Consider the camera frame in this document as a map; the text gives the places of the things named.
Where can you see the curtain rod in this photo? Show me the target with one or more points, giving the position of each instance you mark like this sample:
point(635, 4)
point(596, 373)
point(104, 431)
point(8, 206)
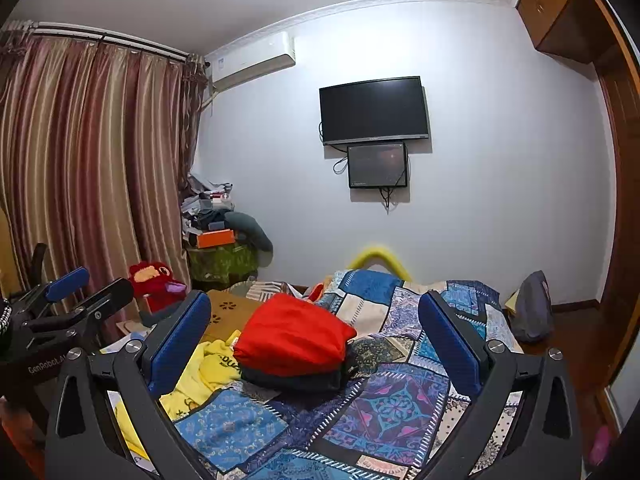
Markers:
point(125, 40)

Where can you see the striped brown curtain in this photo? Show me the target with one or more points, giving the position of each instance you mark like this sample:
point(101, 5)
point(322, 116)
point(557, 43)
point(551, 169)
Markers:
point(75, 160)

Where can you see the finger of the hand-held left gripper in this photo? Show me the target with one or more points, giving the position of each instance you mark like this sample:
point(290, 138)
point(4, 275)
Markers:
point(67, 281)
point(107, 296)

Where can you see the yellow printed blanket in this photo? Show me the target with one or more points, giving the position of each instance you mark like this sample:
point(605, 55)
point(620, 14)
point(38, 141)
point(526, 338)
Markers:
point(210, 366)

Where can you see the red jacket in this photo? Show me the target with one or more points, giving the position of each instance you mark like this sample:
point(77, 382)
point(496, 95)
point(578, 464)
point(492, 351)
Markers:
point(290, 335)

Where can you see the white air conditioner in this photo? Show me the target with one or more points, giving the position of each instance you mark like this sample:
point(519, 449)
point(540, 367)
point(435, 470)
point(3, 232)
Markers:
point(250, 62)

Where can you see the grey backpack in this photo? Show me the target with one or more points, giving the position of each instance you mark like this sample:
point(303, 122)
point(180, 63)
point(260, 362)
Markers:
point(532, 310)

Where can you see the yellow envelope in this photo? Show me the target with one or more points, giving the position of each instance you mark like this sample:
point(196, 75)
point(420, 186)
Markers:
point(511, 302)

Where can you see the pile of papers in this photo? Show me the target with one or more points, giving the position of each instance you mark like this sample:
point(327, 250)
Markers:
point(200, 200)

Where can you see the blue patchwork bedsheet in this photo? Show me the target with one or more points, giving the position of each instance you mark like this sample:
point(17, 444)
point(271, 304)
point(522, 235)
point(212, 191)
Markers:
point(395, 405)

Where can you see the pink slipper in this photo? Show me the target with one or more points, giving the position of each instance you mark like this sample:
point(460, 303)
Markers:
point(600, 445)

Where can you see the orange cloth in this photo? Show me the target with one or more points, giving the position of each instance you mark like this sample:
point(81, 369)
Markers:
point(315, 293)

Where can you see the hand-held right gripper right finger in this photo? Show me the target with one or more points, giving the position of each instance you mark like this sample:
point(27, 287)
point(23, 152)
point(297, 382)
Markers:
point(450, 347)

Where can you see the black wall television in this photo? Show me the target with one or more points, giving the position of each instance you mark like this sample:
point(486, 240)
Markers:
point(375, 107)

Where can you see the grey-green neck pillow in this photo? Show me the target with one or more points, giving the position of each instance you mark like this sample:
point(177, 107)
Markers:
point(250, 227)

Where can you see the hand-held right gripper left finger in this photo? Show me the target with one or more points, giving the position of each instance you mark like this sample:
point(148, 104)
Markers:
point(175, 347)

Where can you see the yellow foam tube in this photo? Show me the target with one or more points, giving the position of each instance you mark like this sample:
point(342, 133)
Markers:
point(380, 255)

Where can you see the green patterned box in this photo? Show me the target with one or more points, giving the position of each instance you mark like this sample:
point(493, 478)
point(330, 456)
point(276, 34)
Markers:
point(220, 262)

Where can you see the blue denim garment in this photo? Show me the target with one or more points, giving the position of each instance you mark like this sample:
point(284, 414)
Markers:
point(292, 381)

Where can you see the red plush toy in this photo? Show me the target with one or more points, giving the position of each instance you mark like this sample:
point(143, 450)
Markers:
point(150, 280)

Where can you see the small wall monitor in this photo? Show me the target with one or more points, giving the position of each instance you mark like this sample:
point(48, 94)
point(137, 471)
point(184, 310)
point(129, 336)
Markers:
point(377, 165)

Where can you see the brown wooden wardrobe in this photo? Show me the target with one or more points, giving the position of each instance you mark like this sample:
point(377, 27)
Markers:
point(565, 5)

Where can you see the orange box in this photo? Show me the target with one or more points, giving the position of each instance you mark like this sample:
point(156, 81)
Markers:
point(215, 238)

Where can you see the black frame bar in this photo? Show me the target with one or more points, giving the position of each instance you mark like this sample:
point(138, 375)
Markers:
point(40, 260)

